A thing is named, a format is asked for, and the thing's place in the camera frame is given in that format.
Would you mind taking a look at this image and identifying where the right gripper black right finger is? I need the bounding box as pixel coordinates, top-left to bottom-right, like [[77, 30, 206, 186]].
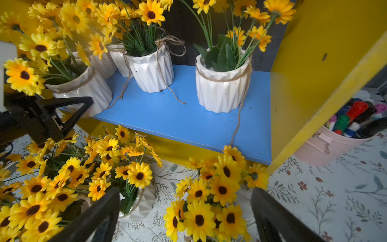
[[251, 188, 323, 242]]

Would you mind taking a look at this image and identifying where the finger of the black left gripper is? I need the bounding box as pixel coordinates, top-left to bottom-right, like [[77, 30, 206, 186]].
[[34, 96, 94, 143]]

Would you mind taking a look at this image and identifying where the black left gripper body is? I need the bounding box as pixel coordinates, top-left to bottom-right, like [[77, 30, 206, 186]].
[[1, 92, 48, 148]]

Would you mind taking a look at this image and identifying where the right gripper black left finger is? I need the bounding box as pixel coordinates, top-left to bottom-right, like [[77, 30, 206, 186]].
[[50, 188, 120, 242]]

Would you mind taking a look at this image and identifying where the shelf pot two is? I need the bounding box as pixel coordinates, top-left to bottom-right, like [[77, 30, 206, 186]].
[[1, 132, 95, 242], [1, 33, 112, 118]]

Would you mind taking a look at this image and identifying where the shelf pot three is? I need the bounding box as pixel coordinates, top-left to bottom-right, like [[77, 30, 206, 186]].
[[85, 125, 163, 222], [163, 145, 269, 242]]

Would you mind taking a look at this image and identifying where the shelf pot four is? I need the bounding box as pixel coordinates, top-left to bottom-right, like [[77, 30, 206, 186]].
[[178, 0, 297, 114]]

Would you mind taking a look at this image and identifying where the pink pen cup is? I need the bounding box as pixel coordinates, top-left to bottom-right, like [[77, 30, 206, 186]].
[[294, 98, 387, 166]]

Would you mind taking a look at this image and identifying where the yellow wooden shelf unit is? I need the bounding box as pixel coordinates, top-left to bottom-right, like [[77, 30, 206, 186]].
[[0, 0, 387, 174]]

